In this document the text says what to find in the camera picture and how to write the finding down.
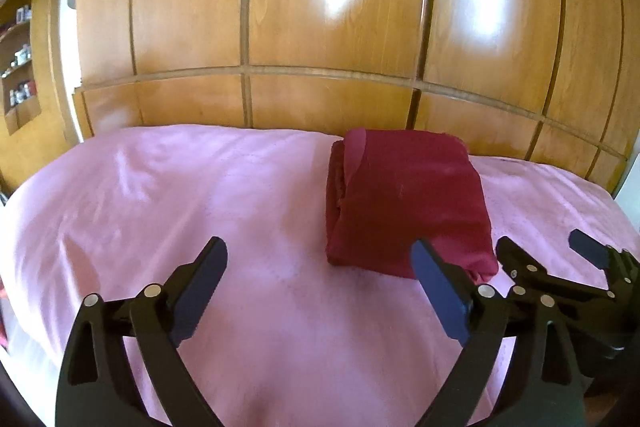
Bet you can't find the pink bed blanket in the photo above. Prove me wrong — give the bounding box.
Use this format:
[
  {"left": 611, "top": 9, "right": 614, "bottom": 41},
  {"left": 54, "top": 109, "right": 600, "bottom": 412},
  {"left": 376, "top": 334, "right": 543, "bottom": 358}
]
[{"left": 0, "top": 124, "right": 640, "bottom": 427}]

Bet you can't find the wooden cabinet with shelf niche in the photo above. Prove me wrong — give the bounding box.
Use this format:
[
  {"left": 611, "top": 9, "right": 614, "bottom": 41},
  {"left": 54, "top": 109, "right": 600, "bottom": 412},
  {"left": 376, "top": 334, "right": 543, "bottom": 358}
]
[{"left": 0, "top": 0, "right": 84, "bottom": 192}]

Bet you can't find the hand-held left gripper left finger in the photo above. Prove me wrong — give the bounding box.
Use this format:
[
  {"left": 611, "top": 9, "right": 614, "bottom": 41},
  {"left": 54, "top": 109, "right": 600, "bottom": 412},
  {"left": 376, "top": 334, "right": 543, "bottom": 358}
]
[{"left": 55, "top": 236, "right": 229, "bottom": 427}]

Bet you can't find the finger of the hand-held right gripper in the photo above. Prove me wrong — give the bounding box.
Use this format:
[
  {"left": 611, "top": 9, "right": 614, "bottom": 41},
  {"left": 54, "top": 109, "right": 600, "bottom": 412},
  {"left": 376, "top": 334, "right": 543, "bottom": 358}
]
[
  {"left": 569, "top": 229, "right": 640, "bottom": 296},
  {"left": 494, "top": 236, "right": 609, "bottom": 308}
]

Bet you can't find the wooden wardrobe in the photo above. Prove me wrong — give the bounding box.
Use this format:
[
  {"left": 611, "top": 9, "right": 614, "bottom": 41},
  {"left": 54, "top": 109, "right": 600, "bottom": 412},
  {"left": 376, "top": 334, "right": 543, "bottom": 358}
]
[{"left": 72, "top": 0, "right": 640, "bottom": 198}]

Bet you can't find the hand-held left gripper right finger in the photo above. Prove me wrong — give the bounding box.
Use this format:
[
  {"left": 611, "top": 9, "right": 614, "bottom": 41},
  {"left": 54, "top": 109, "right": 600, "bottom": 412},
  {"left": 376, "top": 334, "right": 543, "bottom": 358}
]
[{"left": 410, "top": 238, "right": 586, "bottom": 427}]

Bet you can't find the group of small bottles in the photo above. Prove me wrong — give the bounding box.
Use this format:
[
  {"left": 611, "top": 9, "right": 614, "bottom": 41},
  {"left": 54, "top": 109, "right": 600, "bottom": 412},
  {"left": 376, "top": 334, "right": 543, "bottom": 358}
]
[{"left": 0, "top": 4, "right": 39, "bottom": 108}]

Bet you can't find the dark red garment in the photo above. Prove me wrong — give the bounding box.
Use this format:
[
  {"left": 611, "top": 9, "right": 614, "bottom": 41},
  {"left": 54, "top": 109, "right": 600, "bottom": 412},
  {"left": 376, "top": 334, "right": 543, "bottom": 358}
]
[{"left": 324, "top": 128, "right": 499, "bottom": 284}]

